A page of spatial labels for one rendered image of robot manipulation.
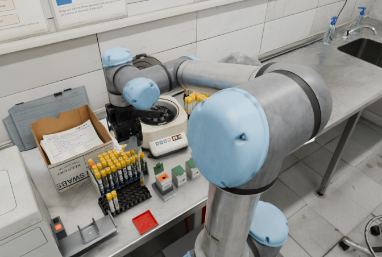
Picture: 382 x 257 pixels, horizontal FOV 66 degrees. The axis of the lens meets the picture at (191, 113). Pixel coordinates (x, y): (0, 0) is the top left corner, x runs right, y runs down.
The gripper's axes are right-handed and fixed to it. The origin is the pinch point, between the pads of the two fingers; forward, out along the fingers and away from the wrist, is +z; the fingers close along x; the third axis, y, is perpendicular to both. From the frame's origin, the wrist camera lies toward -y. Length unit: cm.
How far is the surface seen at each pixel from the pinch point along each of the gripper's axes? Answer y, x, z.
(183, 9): -51, -47, -24
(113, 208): 12.9, 3.9, 18.4
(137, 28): -29, -51, -18
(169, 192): -7.0, 7.5, 20.9
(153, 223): 3.7, 14.4, 22.1
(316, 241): -97, 35, 110
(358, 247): -108, 53, 100
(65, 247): 30.6, 8.3, 18.3
